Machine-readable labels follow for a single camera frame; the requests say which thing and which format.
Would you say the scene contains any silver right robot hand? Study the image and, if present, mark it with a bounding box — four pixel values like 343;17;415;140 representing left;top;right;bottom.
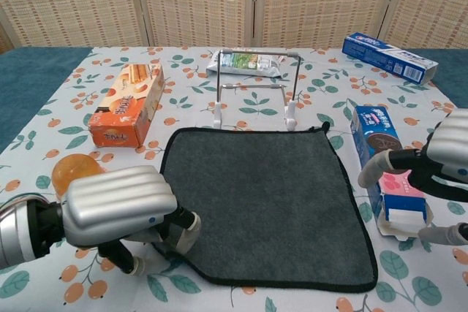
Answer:
359;109;468;246

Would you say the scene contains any floral fruit print tablecloth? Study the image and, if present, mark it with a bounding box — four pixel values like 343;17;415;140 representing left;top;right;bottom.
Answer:
0;46;468;312

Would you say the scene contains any orange biscuit box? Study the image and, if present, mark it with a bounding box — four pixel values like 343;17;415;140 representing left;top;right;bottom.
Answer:
88;63;165;149

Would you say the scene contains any dark grey cloth mat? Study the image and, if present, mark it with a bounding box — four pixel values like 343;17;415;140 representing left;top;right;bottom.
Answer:
151;121;379;291

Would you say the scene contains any blue white toothpaste box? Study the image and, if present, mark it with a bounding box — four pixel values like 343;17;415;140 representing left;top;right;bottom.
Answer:
341;33;439;85

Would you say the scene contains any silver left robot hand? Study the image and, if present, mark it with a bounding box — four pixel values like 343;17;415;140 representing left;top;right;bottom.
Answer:
60;164;202;277

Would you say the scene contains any blue pink cookie box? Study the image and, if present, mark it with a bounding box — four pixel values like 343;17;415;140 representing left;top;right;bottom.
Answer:
350;104;434;243

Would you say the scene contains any silver wire rack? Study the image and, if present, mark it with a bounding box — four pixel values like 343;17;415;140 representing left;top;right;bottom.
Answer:
211;47;303;132

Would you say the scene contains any orange jelly cup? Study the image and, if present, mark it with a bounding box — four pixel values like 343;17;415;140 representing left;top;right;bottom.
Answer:
50;153;107;196

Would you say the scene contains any silver green snack packet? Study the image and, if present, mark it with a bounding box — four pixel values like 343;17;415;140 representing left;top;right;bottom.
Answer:
205;50;287;80

